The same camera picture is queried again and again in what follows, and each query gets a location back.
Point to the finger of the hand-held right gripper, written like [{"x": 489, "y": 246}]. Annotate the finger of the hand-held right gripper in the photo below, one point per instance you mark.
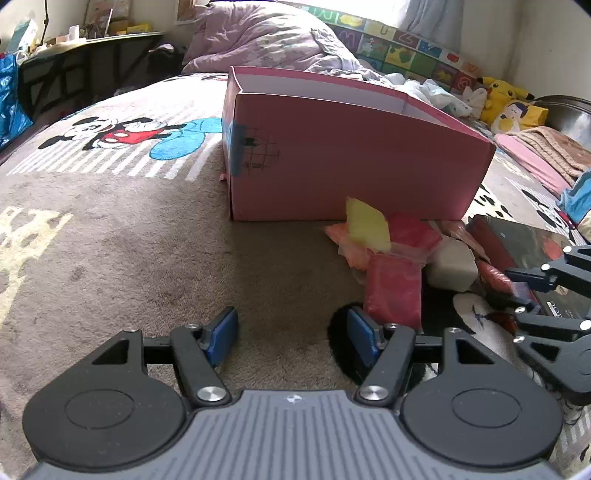
[
  {"x": 554, "y": 326},
  {"x": 554, "y": 276}
]

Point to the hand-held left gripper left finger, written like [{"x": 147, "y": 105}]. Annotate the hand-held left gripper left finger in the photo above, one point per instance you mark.
[{"x": 224, "y": 334}]

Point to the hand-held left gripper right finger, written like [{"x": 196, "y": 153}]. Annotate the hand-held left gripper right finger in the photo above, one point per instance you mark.
[{"x": 361, "y": 334}]

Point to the pink cardboard box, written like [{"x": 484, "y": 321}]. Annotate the pink cardboard box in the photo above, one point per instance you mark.
[{"x": 346, "y": 161}]

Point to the large red packet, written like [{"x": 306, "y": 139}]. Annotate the large red packet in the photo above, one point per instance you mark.
[{"x": 392, "y": 290}]

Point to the orange-red packet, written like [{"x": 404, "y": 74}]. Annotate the orange-red packet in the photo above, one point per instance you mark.
[{"x": 491, "y": 277}]

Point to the blue cloth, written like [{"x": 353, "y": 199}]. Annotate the blue cloth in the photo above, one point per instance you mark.
[{"x": 579, "y": 203}]

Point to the clear plastic packet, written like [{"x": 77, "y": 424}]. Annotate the clear plastic packet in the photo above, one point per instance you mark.
[{"x": 461, "y": 233}]

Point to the white block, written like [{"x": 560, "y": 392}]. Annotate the white block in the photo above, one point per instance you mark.
[{"x": 450, "y": 267}]

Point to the orange packet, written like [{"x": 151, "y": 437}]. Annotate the orange packet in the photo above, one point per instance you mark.
[{"x": 337, "y": 229}]

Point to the yellow packet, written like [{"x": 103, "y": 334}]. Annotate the yellow packet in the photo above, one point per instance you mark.
[{"x": 367, "y": 226}]

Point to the small red packet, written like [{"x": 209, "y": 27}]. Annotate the small red packet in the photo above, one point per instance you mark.
[{"x": 413, "y": 230}]

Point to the folded beige pink blankets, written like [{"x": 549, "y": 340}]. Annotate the folded beige pink blankets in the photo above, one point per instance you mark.
[{"x": 526, "y": 159}]

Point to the beige fleece blanket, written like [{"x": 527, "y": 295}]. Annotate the beige fleece blanket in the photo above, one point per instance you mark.
[{"x": 558, "y": 147}]

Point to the yellow cartoon pillow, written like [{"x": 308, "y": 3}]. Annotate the yellow cartoon pillow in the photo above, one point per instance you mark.
[{"x": 521, "y": 115}]

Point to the yellow plush toy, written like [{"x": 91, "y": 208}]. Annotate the yellow plush toy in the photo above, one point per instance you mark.
[{"x": 501, "y": 90}]

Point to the white plush rabbit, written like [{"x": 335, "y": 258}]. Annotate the white plush rabbit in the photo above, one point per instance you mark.
[{"x": 473, "y": 97}]

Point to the colourful foam mat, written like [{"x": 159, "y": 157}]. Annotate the colourful foam mat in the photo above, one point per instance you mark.
[{"x": 406, "y": 55}]

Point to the light curtain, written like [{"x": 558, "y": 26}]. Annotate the light curtain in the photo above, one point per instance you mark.
[{"x": 452, "y": 16}]

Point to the dark cloth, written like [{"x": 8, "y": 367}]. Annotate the dark cloth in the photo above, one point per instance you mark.
[{"x": 165, "y": 60}]

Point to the purple quilt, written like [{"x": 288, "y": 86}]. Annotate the purple quilt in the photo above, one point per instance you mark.
[{"x": 258, "y": 37}]

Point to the black desk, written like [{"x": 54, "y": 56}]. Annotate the black desk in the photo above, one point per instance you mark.
[{"x": 92, "y": 60}]

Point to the blue plastic bag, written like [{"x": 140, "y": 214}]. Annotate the blue plastic bag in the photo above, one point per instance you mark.
[{"x": 11, "y": 106}]

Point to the yellow boxes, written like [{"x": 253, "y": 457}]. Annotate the yellow boxes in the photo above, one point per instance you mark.
[{"x": 134, "y": 26}]

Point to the white cup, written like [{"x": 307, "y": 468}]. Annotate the white cup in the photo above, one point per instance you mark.
[{"x": 75, "y": 32}]

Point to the framed picture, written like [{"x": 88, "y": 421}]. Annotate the framed picture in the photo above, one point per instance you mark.
[{"x": 108, "y": 16}]

